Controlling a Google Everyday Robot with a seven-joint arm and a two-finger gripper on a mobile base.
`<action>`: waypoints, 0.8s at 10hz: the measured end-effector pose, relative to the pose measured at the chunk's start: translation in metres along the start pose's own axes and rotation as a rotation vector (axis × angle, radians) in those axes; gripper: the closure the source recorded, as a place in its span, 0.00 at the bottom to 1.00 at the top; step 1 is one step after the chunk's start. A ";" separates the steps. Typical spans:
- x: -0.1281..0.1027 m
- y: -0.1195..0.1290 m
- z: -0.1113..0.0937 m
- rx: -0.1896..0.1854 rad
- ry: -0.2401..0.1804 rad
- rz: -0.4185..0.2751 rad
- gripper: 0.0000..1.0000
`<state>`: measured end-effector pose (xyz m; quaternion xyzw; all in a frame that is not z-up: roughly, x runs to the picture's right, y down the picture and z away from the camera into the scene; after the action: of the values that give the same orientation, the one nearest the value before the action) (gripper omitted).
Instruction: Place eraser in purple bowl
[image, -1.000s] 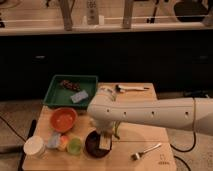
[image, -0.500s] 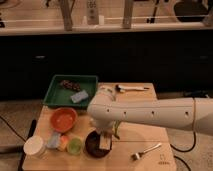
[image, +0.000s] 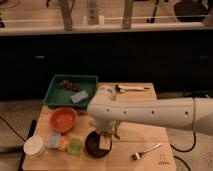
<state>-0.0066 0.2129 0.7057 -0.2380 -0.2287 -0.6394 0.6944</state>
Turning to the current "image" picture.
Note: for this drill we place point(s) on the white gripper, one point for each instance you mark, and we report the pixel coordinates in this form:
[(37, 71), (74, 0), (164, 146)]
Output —
[(104, 130)]

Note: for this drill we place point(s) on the white eraser block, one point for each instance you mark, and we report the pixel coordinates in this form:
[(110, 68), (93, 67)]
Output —
[(105, 142)]

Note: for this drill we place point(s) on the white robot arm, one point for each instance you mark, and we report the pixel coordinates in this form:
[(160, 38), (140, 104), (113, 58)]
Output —
[(194, 114)]

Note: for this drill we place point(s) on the dark purple bowl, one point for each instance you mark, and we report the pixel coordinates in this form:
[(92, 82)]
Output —
[(92, 146)]

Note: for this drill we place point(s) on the orange bowl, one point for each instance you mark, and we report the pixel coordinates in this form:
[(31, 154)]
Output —
[(63, 119)]

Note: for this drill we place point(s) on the silver fork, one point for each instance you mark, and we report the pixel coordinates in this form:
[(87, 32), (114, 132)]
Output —
[(138, 155)]

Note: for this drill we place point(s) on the small green cup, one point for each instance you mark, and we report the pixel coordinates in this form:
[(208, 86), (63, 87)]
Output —
[(74, 146)]

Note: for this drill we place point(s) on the blue sponge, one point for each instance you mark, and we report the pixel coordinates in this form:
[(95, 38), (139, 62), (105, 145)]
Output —
[(79, 96)]

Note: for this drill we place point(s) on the orange yellow toy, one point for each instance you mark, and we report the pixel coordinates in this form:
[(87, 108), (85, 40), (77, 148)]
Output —
[(63, 143)]

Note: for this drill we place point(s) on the green plastic tray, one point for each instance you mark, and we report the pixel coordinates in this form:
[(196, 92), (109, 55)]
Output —
[(57, 95)]

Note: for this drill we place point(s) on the brown grape bunch toy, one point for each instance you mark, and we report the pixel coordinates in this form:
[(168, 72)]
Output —
[(67, 84)]

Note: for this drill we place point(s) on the white cup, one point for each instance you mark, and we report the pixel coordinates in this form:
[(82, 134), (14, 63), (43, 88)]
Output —
[(34, 146)]

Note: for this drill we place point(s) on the wooden shelf rail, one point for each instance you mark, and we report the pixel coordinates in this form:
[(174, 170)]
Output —
[(47, 27)]

